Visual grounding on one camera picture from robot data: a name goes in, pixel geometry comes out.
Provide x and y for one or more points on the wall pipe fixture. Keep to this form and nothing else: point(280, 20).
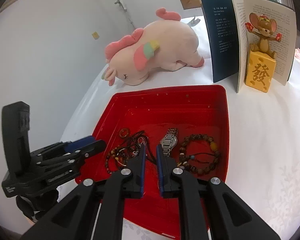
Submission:
point(122, 5)

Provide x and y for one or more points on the silver wristwatch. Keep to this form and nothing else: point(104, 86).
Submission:
point(169, 141)

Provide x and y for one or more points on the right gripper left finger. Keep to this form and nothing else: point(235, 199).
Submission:
point(93, 210)

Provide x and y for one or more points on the yellow wall socket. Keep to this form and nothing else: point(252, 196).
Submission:
point(95, 35)

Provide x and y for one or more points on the pink unicorn plush toy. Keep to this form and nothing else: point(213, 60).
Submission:
point(167, 43)

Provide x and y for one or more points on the open standing book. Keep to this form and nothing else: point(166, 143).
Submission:
point(229, 39)

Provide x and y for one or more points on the mouse figurine on yellow block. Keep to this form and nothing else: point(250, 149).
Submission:
point(262, 59)

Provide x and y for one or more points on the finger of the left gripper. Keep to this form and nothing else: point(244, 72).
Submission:
point(68, 153)

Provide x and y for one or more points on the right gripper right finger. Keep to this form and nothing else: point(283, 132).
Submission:
point(208, 209)

